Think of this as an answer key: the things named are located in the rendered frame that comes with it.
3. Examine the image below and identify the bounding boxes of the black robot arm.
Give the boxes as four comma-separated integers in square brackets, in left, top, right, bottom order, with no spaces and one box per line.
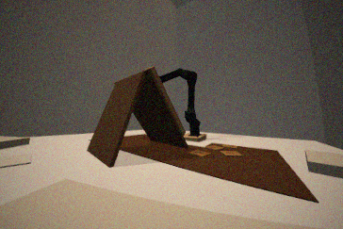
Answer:
[159,69,202,137]

